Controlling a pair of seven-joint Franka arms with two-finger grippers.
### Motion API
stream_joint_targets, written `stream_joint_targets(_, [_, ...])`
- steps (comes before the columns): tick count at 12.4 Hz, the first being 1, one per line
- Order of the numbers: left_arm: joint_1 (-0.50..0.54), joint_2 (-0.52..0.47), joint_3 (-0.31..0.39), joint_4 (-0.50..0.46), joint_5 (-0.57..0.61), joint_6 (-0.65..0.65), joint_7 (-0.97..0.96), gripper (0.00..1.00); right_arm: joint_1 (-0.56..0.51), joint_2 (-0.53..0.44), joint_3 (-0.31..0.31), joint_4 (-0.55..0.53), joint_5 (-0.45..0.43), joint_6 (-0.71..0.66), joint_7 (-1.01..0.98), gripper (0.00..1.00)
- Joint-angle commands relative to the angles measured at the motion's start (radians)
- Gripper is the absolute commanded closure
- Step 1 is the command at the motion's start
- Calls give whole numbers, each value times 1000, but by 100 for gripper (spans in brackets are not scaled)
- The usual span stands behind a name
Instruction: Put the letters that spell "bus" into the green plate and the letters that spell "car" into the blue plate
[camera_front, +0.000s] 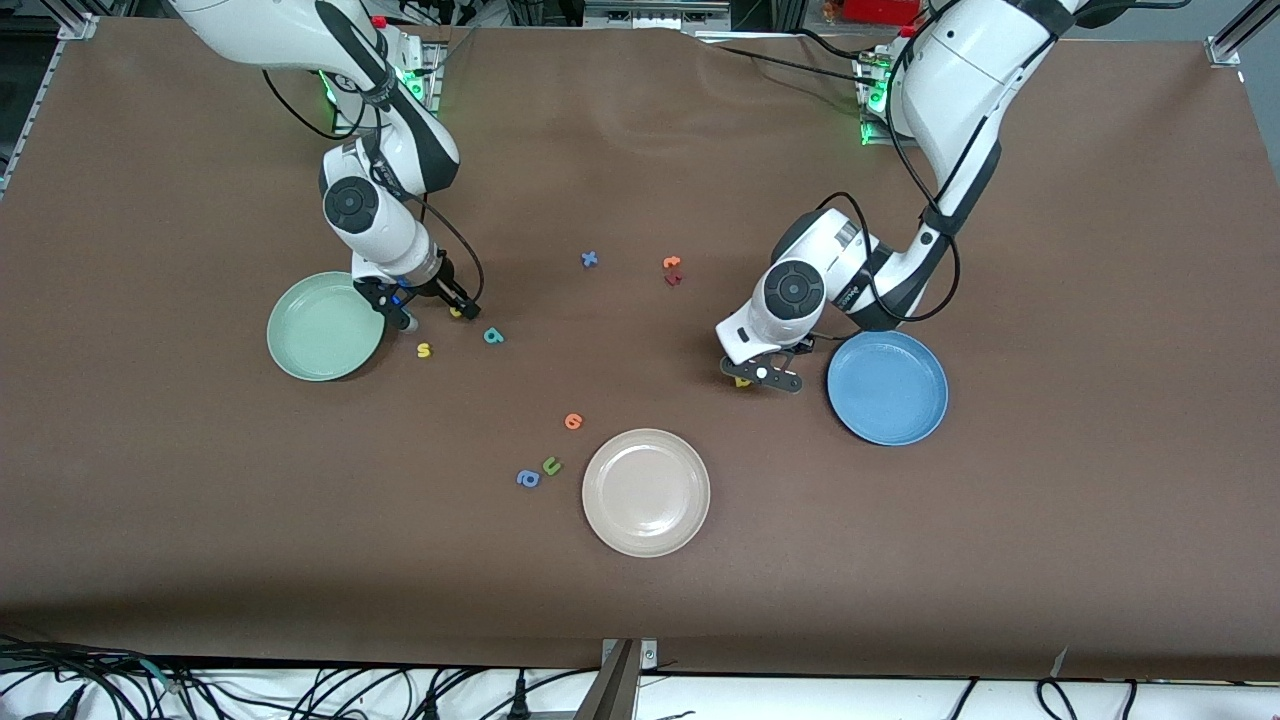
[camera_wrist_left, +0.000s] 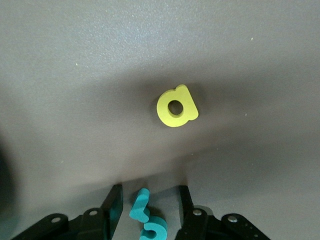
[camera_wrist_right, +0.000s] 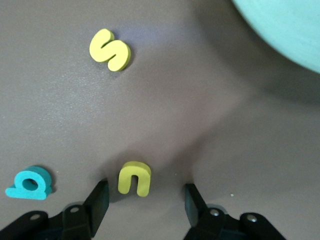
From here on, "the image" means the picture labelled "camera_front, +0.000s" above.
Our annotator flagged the aluminium frame rail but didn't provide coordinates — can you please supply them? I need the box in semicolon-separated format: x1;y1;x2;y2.
1205;0;1280;66
0;0;98;201

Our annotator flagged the thin black tabletop cable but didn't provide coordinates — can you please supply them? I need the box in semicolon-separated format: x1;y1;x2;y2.
700;28;886;89

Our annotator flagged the brown paper table cover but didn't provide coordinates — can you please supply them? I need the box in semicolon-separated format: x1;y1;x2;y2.
0;15;1280;681

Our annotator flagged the black looped cable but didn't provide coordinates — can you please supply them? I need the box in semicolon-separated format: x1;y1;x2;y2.
1038;678;1136;720

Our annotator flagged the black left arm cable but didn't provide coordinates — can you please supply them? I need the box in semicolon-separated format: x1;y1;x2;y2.
815;0;963;326

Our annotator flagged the blue plate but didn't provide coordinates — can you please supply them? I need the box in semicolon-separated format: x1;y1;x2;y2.
826;330;950;447

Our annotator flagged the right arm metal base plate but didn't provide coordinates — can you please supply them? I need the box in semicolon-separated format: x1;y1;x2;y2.
332;40;443;136

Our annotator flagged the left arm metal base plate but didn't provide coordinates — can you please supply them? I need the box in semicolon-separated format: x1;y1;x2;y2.
858;50;921;149

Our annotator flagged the aluminium profile post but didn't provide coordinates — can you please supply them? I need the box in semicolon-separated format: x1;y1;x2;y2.
575;638;661;720

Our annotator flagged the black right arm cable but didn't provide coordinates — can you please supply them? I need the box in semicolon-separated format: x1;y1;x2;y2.
262;65;486;306

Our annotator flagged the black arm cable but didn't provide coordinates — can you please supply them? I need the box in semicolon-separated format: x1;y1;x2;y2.
262;65;486;306
815;0;963;326

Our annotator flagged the grey metal box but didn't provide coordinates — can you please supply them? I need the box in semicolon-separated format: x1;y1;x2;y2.
583;0;731;29

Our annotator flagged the beige plate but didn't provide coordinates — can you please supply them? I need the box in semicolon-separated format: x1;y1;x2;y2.
581;428;712;558

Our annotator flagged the green plate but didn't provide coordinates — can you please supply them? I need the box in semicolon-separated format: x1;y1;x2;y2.
267;271;387;383

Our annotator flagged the red box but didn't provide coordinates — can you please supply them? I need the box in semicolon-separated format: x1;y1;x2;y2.
843;0;926;25

